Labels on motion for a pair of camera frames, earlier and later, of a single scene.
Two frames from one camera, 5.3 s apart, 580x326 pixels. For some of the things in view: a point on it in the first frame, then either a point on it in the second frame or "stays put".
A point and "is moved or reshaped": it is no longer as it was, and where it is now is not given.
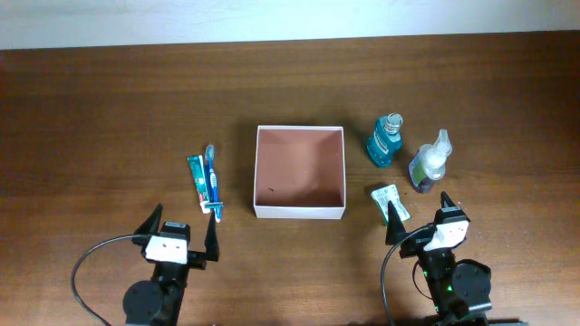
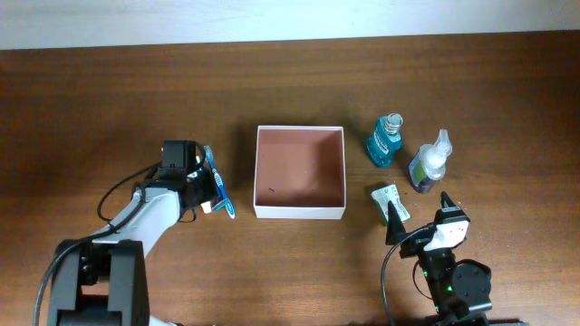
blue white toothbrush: x=209 y=154 is moved or reshaped
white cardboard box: x=299 y=172 stays put
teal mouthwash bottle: x=385 y=140 stays put
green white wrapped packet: x=382 y=196 stays put
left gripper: x=198 y=259 -> x=215 y=191
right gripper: x=395 y=230 stays put
